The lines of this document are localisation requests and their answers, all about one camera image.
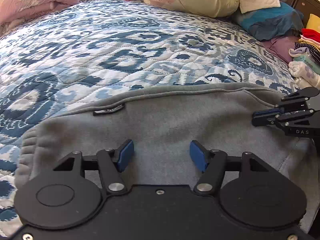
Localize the right stack folded clothes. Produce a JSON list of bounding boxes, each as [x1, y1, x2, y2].
[[288, 14, 319, 88]]

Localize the teal blue pillow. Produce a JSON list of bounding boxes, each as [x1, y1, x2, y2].
[[232, 2, 304, 41]]

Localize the blue white patterned bedspread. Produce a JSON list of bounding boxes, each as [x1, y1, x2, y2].
[[1, 0, 297, 237]]

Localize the grey fleece sweatpants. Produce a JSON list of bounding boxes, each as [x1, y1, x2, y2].
[[15, 83, 319, 231]]

